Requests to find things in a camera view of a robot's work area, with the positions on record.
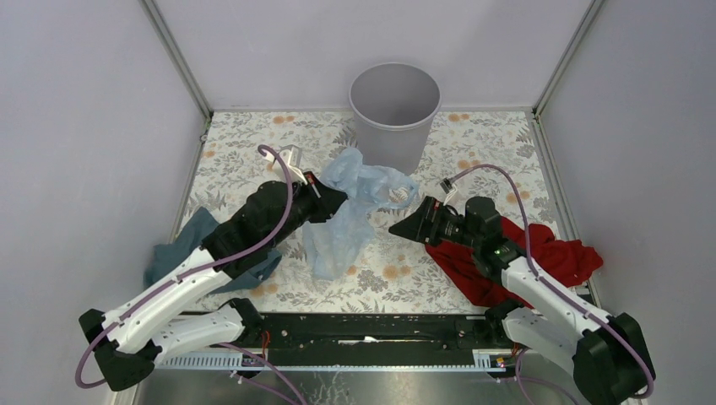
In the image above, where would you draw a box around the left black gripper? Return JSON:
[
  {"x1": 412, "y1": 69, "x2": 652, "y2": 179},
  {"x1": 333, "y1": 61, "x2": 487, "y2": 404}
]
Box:
[{"x1": 267, "y1": 170, "x2": 348, "y2": 248}]

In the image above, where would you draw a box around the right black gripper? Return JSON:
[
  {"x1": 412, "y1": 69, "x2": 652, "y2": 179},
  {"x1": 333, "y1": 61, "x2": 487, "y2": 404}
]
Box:
[{"x1": 388, "y1": 196, "x2": 480, "y2": 250}]

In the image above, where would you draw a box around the light blue plastic trash bag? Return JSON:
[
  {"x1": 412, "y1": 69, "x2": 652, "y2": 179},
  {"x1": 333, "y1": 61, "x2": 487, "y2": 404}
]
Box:
[{"x1": 302, "y1": 148, "x2": 419, "y2": 280}]

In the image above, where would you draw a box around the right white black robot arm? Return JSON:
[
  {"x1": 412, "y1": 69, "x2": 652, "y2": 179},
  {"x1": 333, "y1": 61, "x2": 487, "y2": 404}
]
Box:
[{"x1": 388, "y1": 197, "x2": 655, "y2": 404}]

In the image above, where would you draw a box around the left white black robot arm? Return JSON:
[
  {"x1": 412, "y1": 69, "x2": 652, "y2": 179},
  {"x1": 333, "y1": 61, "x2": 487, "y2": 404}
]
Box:
[{"x1": 79, "y1": 171, "x2": 348, "y2": 392}]

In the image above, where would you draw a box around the grey plastic trash bin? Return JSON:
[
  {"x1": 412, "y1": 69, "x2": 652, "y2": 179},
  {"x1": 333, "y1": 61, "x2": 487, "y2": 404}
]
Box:
[{"x1": 349, "y1": 62, "x2": 442, "y2": 176}]

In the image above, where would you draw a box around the floral patterned table mat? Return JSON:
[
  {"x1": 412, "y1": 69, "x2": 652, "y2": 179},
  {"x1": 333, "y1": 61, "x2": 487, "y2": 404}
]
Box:
[{"x1": 184, "y1": 111, "x2": 557, "y2": 314}]

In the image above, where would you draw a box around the red cloth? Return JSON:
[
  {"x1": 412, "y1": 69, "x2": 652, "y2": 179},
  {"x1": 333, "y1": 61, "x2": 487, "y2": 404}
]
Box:
[{"x1": 425, "y1": 224, "x2": 604, "y2": 308}]

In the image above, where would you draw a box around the teal blue cloth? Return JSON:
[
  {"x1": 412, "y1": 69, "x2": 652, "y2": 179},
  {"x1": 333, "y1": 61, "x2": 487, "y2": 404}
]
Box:
[{"x1": 144, "y1": 207, "x2": 282, "y2": 294}]

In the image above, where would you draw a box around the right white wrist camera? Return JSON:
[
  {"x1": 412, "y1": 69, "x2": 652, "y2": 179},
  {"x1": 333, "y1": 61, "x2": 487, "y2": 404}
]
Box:
[{"x1": 439, "y1": 178, "x2": 458, "y2": 205}]

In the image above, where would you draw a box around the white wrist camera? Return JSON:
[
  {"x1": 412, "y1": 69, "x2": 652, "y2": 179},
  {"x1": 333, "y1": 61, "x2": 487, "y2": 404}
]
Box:
[
  {"x1": 264, "y1": 144, "x2": 307, "y2": 184},
  {"x1": 439, "y1": 178, "x2": 458, "y2": 205}
]

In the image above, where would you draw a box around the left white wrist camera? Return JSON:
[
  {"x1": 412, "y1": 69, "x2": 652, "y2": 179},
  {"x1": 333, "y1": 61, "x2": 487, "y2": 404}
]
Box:
[{"x1": 264, "y1": 144, "x2": 307, "y2": 184}]

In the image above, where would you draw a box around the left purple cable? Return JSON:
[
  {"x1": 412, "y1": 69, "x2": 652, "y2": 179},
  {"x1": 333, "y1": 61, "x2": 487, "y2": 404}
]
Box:
[{"x1": 74, "y1": 144, "x2": 295, "y2": 390}]

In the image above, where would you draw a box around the purple cable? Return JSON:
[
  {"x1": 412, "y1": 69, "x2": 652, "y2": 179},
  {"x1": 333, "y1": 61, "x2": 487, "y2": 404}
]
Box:
[
  {"x1": 74, "y1": 144, "x2": 295, "y2": 390},
  {"x1": 450, "y1": 163, "x2": 655, "y2": 401}
]

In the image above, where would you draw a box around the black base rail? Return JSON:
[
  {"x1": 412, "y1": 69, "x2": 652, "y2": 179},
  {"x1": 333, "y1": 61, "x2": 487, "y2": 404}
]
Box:
[{"x1": 233, "y1": 313, "x2": 523, "y2": 365}]

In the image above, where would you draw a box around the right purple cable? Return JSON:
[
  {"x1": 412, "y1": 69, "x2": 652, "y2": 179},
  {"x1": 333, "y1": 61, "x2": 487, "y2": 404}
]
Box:
[{"x1": 450, "y1": 163, "x2": 655, "y2": 401}]

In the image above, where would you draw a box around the grey slotted cable duct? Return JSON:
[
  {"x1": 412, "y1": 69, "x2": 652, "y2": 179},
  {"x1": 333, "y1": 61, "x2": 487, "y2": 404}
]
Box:
[{"x1": 155, "y1": 350, "x2": 508, "y2": 373}]

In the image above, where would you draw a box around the left aluminium frame post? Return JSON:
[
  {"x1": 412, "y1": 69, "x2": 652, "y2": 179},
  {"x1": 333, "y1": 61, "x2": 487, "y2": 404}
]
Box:
[{"x1": 138, "y1": 0, "x2": 213, "y2": 122}]

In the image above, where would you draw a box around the aluminium frame post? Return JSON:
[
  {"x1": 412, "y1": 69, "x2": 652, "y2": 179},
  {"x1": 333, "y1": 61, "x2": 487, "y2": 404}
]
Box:
[
  {"x1": 138, "y1": 0, "x2": 213, "y2": 122},
  {"x1": 532, "y1": 0, "x2": 606, "y2": 116}
]

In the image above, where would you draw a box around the right aluminium frame post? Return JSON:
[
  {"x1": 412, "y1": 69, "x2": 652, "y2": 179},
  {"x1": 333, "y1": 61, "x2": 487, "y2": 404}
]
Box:
[{"x1": 532, "y1": 0, "x2": 606, "y2": 116}]

